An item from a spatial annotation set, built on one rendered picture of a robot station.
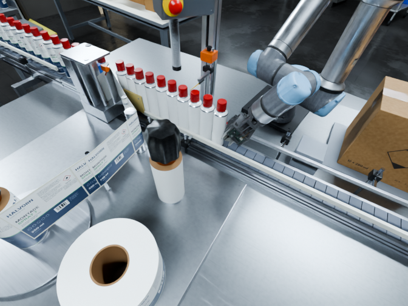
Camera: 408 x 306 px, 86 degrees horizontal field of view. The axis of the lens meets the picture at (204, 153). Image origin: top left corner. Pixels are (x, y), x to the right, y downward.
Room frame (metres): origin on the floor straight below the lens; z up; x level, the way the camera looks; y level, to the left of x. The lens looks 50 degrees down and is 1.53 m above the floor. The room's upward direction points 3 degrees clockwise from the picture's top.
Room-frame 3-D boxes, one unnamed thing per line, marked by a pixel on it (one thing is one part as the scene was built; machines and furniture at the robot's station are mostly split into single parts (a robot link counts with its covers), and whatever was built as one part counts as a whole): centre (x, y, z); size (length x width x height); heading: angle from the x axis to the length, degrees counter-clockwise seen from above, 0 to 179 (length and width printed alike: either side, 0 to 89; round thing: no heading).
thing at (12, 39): (1.24, 1.10, 0.98); 0.05 x 0.05 x 0.20
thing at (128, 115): (0.55, 0.25, 0.97); 0.05 x 0.05 x 0.19
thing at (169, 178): (0.36, 0.10, 1.03); 0.09 x 0.09 x 0.30
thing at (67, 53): (0.77, 0.45, 1.14); 0.14 x 0.11 x 0.01; 61
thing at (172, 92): (0.70, 0.13, 0.98); 0.05 x 0.05 x 0.20
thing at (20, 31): (1.17, 0.98, 0.98); 0.05 x 0.05 x 0.20
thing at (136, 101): (0.76, 0.31, 0.94); 0.10 x 0.01 x 0.09; 61
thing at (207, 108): (0.62, 0.00, 0.98); 0.05 x 0.05 x 0.20
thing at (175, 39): (0.81, 0.13, 1.18); 0.04 x 0.04 x 0.21
